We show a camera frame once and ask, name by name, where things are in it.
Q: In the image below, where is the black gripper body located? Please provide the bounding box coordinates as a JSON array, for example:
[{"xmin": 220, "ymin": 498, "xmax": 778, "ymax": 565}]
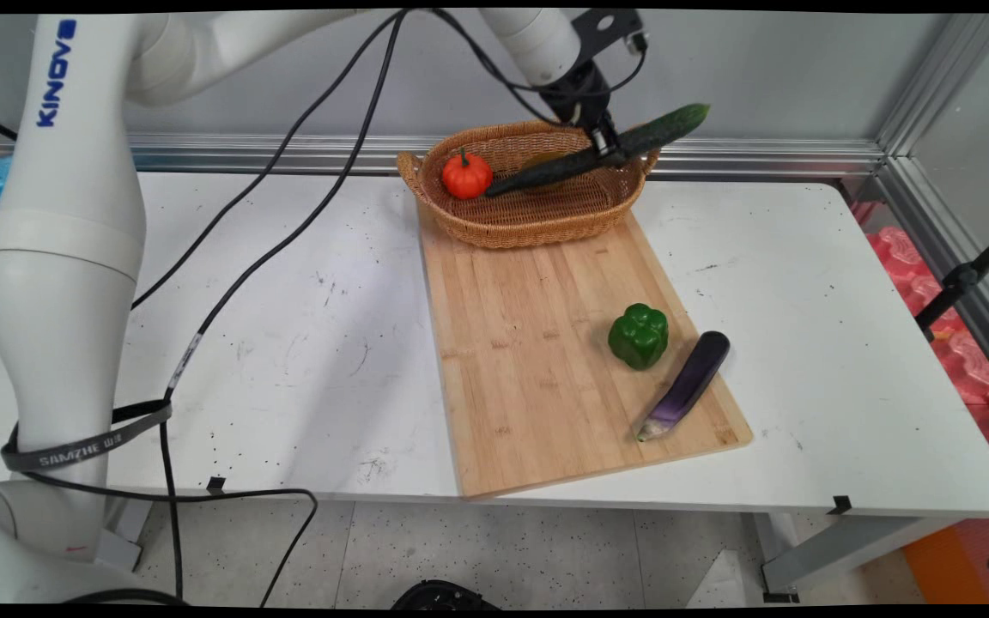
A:
[{"xmin": 537, "ymin": 60, "xmax": 616, "ymax": 131}]

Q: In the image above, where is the dark green cucumber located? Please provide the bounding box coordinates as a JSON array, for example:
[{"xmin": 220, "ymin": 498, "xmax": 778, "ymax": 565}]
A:
[{"xmin": 484, "ymin": 103, "xmax": 712, "ymax": 198}]

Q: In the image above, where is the green bell pepper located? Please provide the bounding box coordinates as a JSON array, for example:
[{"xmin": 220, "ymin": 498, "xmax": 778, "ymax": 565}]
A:
[{"xmin": 607, "ymin": 303, "xmax": 670, "ymax": 372}]

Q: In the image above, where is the woven wicker basket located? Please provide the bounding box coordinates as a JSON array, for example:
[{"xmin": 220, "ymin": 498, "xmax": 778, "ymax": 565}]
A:
[{"xmin": 397, "ymin": 120, "xmax": 661, "ymax": 251}]

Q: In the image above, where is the small orange pumpkin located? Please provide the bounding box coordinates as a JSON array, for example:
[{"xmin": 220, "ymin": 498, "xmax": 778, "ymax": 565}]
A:
[{"xmin": 441, "ymin": 148, "xmax": 494, "ymax": 201}]

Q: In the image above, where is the purple eggplant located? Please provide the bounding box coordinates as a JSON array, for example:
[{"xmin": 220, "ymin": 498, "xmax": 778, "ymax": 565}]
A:
[{"xmin": 634, "ymin": 330, "xmax": 731, "ymax": 444}]

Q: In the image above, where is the wooden cutting board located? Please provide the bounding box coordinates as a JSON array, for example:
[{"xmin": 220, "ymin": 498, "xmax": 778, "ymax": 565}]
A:
[{"xmin": 416, "ymin": 206, "xmax": 754, "ymax": 500}]

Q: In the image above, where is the pink foam sheet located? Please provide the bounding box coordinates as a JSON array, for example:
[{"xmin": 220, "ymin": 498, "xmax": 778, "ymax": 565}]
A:
[{"xmin": 851, "ymin": 202, "xmax": 989, "ymax": 482}]

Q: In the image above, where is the black tripod stand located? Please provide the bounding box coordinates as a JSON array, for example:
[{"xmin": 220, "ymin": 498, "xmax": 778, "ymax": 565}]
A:
[{"xmin": 915, "ymin": 219, "xmax": 989, "ymax": 332}]

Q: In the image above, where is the grey table leg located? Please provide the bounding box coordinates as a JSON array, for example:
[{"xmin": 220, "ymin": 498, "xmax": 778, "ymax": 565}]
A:
[{"xmin": 752, "ymin": 512, "xmax": 963, "ymax": 603}]

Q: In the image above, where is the black round floor object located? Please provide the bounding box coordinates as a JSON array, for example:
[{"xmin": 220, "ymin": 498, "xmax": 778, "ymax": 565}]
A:
[{"xmin": 391, "ymin": 580, "xmax": 501, "ymax": 610}]

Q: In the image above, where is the orange flat panel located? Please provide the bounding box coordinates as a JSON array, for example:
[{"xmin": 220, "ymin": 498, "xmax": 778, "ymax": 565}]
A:
[{"xmin": 901, "ymin": 524, "xmax": 980, "ymax": 606}]

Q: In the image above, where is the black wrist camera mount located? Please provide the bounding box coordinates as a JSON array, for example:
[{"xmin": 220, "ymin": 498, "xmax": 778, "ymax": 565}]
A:
[{"xmin": 570, "ymin": 9, "xmax": 650, "ymax": 58}]

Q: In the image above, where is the horizontal aluminium frame rail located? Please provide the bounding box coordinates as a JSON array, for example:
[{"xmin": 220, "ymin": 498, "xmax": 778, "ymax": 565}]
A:
[{"xmin": 125, "ymin": 133, "xmax": 886, "ymax": 179}]

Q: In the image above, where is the upright aluminium frame post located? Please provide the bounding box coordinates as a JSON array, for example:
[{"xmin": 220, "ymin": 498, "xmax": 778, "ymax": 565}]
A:
[{"xmin": 877, "ymin": 13, "xmax": 989, "ymax": 160}]

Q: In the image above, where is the slanted aluminium frame rail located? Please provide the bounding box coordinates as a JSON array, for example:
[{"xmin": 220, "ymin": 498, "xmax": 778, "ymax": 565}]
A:
[{"xmin": 877, "ymin": 154, "xmax": 989, "ymax": 400}]

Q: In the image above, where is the black printed velcro strap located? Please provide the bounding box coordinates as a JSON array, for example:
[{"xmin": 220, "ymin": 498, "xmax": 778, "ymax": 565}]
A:
[{"xmin": 1, "ymin": 399, "xmax": 174, "ymax": 473}]

